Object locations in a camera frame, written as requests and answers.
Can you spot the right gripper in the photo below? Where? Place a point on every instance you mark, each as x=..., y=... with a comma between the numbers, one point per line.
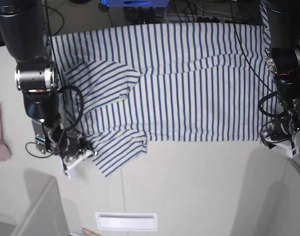
x=51, y=138

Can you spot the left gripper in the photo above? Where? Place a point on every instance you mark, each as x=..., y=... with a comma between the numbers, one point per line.
x=282, y=128

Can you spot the blue white striped T-shirt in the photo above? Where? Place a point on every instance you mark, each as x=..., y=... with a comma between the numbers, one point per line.
x=191, y=82

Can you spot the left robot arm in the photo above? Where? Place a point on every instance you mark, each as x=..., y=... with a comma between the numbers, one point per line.
x=282, y=17

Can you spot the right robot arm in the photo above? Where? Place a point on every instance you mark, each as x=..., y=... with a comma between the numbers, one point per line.
x=28, y=39

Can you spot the white rectangular tray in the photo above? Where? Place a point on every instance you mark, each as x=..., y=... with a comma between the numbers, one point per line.
x=127, y=221

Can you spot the grey bin left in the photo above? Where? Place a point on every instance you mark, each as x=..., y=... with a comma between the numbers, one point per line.
x=30, y=205

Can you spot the grey bin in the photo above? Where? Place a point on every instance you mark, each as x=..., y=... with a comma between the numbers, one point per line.
x=30, y=205
x=269, y=203

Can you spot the grey bin right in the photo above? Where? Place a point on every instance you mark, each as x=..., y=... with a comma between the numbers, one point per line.
x=269, y=203

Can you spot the wooden pencil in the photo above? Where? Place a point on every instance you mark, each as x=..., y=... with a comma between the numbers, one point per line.
x=89, y=232

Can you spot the blue box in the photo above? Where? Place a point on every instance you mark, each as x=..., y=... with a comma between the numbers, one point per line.
x=135, y=3

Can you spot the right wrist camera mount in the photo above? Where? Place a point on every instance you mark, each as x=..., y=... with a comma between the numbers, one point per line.
x=70, y=162

